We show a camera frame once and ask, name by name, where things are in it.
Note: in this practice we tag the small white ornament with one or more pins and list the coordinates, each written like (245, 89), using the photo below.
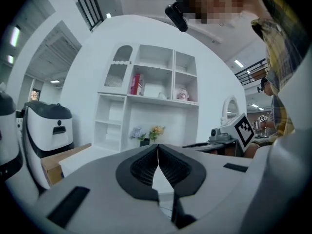
(162, 95)

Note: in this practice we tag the person's yellow plaid shirt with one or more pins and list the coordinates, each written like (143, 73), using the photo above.
(280, 45)

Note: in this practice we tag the red book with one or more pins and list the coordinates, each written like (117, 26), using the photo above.
(134, 84)

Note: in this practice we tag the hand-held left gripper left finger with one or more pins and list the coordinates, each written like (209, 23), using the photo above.
(102, 191)

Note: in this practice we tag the ceiling light tube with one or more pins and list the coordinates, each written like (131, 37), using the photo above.
(15, 36)

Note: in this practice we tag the black head camera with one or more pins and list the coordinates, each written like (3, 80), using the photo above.
(176, 16)

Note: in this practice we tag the white and black machine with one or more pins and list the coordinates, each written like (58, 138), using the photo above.
(8, 135)
(48, 128)

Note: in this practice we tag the black balcony railing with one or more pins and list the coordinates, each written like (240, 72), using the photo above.
(251, 68)

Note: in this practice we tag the pink figurine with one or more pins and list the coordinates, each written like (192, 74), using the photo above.
(182, 94)

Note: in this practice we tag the white desk with drawer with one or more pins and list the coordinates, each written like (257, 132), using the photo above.
(92, 155)

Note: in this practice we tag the white shelf unit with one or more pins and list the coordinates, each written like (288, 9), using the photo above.
(156, 116)

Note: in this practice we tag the yellow flower bunch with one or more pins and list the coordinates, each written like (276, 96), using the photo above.
(157, 131)

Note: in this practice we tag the person's right forearm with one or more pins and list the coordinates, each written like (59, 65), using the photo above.
(251, 150)

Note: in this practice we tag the black stair railing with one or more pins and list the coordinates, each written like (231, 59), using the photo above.
(96, 18)

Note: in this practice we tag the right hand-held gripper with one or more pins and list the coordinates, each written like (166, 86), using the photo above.
(234, 133)

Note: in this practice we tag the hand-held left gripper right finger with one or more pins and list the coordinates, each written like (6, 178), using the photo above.
(219, 191)

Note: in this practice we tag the person's head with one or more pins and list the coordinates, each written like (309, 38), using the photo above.
(219, 6)

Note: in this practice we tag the brown cardboard box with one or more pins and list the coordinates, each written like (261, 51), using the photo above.
(56, 162)

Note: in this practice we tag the black flower vase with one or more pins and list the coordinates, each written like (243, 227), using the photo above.
(144, 142)

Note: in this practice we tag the striped print book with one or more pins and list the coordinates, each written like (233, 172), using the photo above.
(142, 88)

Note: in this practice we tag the white dressing table with mirror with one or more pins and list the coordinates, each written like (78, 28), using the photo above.
(225, 106)

